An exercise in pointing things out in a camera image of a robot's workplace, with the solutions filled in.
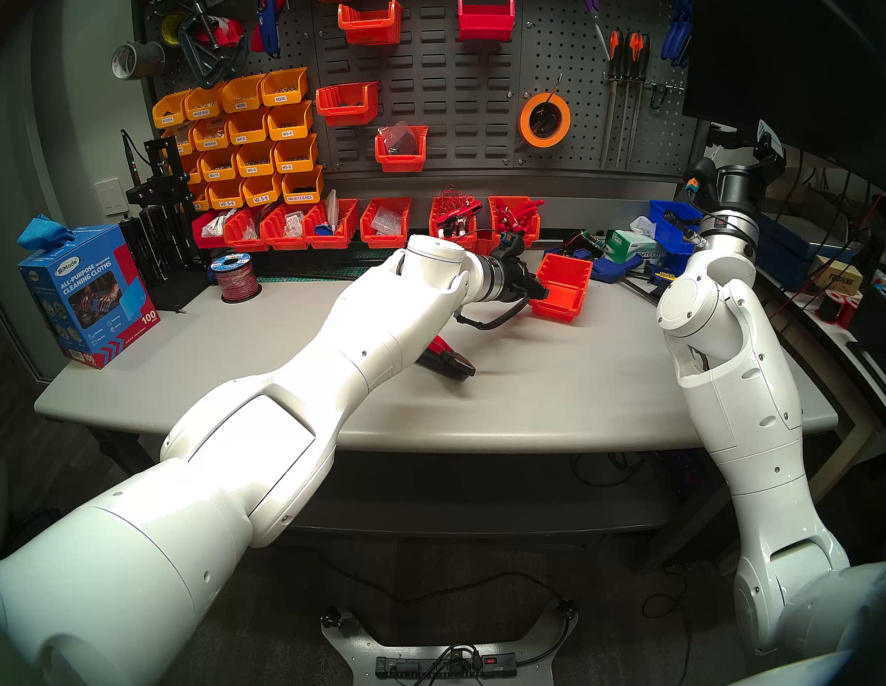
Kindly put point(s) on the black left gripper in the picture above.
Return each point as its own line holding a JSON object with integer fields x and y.
{"x": 517, "y": 280}

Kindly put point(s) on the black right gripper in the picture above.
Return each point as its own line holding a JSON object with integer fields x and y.
{"x": 733, "y": 190}

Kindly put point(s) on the orange-red plastic storage bin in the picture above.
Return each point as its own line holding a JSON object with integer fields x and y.
{"x": 569, "y": 296}

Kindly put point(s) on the black utility knife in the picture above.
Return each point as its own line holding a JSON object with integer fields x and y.
{"x": 465, "y": 374}

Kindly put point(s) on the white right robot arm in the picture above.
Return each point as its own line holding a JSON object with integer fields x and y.
{"x": 738, "y": 391}

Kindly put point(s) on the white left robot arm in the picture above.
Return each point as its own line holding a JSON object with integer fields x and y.
{"x": 306, "y": 396}

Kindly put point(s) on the green tissue box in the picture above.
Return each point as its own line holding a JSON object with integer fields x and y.
{"x": 629, "y": 246}

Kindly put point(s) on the small cardboard box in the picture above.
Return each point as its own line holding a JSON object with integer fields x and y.
{"x": 839, "y": 279}

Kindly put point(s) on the blue cleaning cloths box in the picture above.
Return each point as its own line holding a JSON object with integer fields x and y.
{"x": 90, "y": 303}

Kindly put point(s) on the small blue clamp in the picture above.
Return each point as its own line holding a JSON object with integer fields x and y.
{"x": 565, "y": 253}

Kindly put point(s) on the stacked orange-red bins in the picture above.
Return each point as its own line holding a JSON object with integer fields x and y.
{"x": 486, "y": 243}

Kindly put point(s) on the small red clamps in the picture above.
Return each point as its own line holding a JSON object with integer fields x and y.
{"x": 518, "y": 212}

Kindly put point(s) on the large blue spring clamp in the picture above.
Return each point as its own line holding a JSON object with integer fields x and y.
{"x": 615, "y": 269}

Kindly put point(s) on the black computer monitor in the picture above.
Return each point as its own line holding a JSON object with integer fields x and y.
{"x": 804, "y": 52}

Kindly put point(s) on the black and red markers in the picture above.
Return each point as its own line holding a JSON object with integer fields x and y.
{"x": 456, "y": 222}

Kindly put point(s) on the dark blue case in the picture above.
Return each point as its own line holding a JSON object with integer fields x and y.
{"x": 783, "y": 250}

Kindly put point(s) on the dark perforated pegboard panel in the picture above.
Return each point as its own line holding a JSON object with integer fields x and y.
{"x": 654, "y": 139}
{"x": 294, "y": 45}

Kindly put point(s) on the blue and yellow bar clamp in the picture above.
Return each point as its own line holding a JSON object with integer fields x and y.
{"x": 656, "y": 272}

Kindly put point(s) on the black carabiner hook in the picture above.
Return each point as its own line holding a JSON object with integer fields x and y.
{"x": 655, "y": 99}

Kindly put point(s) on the blue spring clamps hanging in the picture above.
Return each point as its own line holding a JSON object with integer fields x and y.
{"x": 677, "y": 39}

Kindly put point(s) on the orange tape roll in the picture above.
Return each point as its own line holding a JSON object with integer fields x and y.
{"x": 525, "y": 123}

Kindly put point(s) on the clear bag of parts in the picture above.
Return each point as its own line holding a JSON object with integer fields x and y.
{"x": 386, "y": 220}
{"x": 249, "y": 227}
{"x": 399, "y": 137}

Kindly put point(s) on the green cutting mat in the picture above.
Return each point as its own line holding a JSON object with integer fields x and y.
{"x": 337, "y": 265}

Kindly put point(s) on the grey louvred panel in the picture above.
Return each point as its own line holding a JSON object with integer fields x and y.
{"x": 446, "y": 90}

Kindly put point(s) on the clear bags with labels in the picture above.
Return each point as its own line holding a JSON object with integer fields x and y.
{"x": 293, "y": 224}

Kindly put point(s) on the yellow bin labelled M4-0.7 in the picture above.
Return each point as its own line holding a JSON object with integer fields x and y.
{"x": 304, "y": 185}

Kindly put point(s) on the crimson plastic bin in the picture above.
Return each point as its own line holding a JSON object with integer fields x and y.
{"x": 486, "y": 22}

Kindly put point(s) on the yellow bin labelled M3-6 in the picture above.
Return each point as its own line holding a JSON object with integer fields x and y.
{"x": 297, "y": 155}

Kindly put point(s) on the yellow bin labelled M2.5-5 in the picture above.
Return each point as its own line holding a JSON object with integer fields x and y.
{"x": 263, "y": 189}

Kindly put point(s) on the yellow bin labelled M3-4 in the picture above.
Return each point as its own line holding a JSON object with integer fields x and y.
{"x": 290, "y": 121}

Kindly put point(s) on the yellow bin labelled M3-8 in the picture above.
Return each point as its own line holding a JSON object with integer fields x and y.
{"x": 257, "y": 161}

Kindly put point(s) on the yellow bin labelled M3X6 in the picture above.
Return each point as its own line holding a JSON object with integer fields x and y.
{"x": 283, "y": 89}

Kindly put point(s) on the black base knob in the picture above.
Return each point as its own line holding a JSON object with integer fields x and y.
{"x": 567, "y": 610}
{"x": 336, "y": 618}

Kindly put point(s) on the yellow bin labelled M2.5-6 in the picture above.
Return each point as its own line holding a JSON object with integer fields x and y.
{"x": 228, "y": 194}

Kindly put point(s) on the white labelled parts bag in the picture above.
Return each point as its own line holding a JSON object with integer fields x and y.
{"x": 217, "y": 225}

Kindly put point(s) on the yellow bin labelled M4-6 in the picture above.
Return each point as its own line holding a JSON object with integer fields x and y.
{"x": 248, "y": 129}

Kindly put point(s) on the dark red plastic bin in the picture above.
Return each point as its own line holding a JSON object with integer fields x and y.
{"x": 204, "y": 241}

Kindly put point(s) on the yellow bin labelled M3-12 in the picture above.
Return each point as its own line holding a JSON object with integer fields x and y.
{"x": 221, "y": 167}

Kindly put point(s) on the yellow bin labelled M2.5-8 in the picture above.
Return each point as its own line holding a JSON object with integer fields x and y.
{"x": 202, "y": 200}

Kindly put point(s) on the yellow bin labelled M4X4X6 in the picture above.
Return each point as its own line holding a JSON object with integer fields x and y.
{"x": 212, "y": 138}

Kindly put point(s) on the yellow bin labelled M3-16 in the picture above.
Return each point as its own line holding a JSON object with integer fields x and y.
{"x": 195, "y": 172}

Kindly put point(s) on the black metal press stand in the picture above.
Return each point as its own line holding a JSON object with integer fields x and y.
{"x": 167, "y": 226}

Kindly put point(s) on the yellow bin labelled M3X8 BAD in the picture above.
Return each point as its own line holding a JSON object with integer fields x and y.
{"x": 204, "y": 105}

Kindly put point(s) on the yellow bin labelled M4X6X6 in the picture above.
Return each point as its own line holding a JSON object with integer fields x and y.
{"x": 183, "y": 143}

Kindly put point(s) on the black power strip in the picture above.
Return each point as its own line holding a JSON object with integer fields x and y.
{"x": 420, "y": 666}

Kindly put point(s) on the red tape roll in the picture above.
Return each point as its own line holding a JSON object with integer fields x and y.
{"x": 228, "y": 32}

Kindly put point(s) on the grey metal C-clamp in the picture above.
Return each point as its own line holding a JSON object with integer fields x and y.
{"x": 200, "y": 67}

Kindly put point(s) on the yellow bin labelled M3X5X4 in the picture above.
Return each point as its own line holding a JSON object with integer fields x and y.
{"x": 171, "y": 113}

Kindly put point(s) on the black soldering iron pen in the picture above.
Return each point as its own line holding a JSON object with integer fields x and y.
{"x": 129, "y": 158}

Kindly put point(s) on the yellow tape roll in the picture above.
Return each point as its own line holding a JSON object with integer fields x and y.
{"x": 169, "y": 30}

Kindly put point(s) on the blue microfiber cloth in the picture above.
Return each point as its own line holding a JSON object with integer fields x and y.
{"x": 43, "y": 233}

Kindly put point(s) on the black monitor mount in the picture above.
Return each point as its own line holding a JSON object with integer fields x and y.
{"x": 723, "y": 136}

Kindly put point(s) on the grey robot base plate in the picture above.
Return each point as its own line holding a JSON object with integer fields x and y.
{"x": 354, "y": 650}

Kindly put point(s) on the white light switch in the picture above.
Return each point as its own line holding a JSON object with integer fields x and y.
{"x": 111, "y": 197}

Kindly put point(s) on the silver duct tape roll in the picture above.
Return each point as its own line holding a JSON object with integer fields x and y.
{"x": 138, "y": 61}

